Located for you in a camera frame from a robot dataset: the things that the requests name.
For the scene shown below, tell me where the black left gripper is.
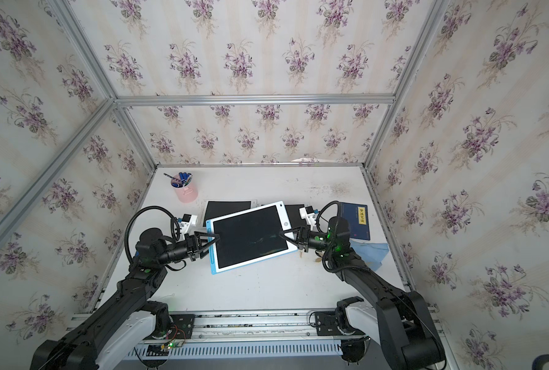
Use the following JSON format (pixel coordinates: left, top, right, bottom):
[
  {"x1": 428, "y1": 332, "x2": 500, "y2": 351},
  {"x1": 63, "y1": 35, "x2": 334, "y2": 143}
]
[{"x1": 154, "y1": 235, "x2": 219, "y2": 269}]

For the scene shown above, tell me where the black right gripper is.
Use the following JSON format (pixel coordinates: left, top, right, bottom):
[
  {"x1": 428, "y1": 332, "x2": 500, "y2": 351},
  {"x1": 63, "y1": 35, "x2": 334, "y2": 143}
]
[{"x1": 281, "y1": 227, "x2": 338, "y2": 255}]

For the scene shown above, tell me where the blue framed drawing tablet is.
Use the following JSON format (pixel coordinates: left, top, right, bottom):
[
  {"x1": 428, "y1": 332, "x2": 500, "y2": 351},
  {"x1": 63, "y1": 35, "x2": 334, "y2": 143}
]
[{"x1": 206, "y1": 201, "x2": 298, "y2": 274}]

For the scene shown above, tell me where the light blue microfiber cloth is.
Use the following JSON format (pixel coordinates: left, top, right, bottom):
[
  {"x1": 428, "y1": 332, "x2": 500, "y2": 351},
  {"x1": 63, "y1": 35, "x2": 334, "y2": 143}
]
[{"x1": 350, "y1": 239, "x2": 389, "y2": 271}]

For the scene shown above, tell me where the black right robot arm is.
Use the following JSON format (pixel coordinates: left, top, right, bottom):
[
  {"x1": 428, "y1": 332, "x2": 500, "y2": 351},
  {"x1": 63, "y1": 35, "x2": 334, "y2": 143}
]
[{"x1": 279, "y1": 217, "x2": 447, "y2": 369}]

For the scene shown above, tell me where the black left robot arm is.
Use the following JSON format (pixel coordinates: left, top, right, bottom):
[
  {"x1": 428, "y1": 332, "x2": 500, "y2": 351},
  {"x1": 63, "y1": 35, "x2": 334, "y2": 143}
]
[{"x1": 30, "y1": 228, "x2": 220, "y2": 369}]

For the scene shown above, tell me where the right white framed tablet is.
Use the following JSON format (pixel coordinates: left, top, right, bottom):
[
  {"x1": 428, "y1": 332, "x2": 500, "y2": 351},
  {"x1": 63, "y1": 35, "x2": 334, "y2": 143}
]
[{"x1": 285, "y1": 203, "x2": 308, "y2": 228}]

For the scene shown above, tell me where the white framed tablet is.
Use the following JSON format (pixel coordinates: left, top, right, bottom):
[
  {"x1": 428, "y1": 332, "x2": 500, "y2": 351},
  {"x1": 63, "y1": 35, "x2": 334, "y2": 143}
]
[
  {"x1": 202, "y1": 200, "x2": 258, "y2": 227},
  {"x1": 285, "y1": 203, "x2": 308, "y2": 228}
]

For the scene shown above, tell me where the left white framed tablet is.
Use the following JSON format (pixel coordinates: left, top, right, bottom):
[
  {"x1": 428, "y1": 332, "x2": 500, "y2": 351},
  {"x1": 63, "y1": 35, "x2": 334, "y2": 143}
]
[{"x1": 202, "y1": 200, "x2": 258, "y2": 227}]

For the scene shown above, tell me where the pink pen cup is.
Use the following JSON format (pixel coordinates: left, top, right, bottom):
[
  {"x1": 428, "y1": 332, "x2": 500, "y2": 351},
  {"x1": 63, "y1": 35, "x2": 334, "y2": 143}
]
[{"x1": 171, "y1": 180, "x2": 198, "y2": 204}]

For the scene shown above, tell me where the dark blue book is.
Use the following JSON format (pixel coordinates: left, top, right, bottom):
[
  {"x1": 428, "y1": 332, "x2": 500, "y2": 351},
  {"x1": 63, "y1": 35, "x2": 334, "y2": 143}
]
[{"x1": 340, "y1": 202, "x2": 371, "y2": 241}]

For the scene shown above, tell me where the small green circuit board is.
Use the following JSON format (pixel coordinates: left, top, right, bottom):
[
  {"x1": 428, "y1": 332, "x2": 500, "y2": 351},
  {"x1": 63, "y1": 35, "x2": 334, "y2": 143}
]
[{"x1": 145, "y1": 340, "x2": 186, "y2": 357}]

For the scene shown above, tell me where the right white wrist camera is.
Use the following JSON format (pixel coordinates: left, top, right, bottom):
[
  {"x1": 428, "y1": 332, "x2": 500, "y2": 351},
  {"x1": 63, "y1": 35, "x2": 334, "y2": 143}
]
[{"x1": 299, "y1": 206, "x2": 317, "y2": 230}]

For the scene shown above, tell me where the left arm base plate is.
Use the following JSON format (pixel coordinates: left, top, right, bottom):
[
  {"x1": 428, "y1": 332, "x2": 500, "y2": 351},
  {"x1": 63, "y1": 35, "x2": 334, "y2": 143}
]
[{"x1": 144, "y1": 314, "x2": 196, "y2": 342}]

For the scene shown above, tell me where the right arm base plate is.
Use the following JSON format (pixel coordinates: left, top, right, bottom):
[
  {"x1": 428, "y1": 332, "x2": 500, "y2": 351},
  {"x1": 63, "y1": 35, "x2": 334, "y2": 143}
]
[{"x1": 308, "y1": 311, "x2": 365, "y2": 337}]

